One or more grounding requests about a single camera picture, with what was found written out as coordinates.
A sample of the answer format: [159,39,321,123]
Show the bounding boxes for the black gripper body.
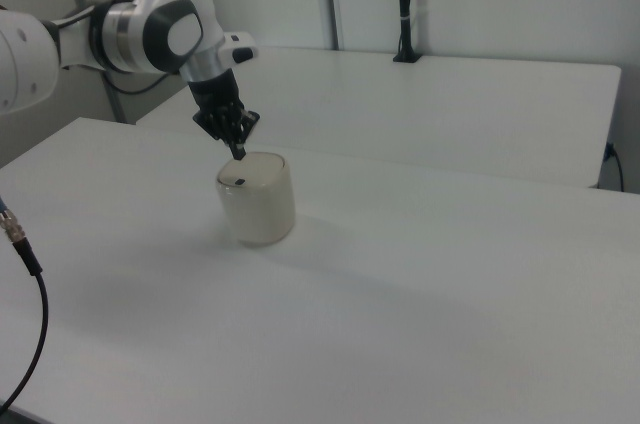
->
[187,69,262,143]

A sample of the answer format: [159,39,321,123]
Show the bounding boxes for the beige trash bin lid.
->
[218,152,287,189]

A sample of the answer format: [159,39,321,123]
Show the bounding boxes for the cream round trash bin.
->
[215,151,297,246]

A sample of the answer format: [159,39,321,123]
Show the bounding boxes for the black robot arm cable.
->
[102,69,169,96]

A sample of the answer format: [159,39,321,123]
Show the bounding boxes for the black camera pole with clamp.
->
[392,0,421,64]

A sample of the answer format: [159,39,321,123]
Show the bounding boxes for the black cable with metal connector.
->
[0,193,50,413]

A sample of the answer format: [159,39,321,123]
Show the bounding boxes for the black power cable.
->
[603,142,626,191]

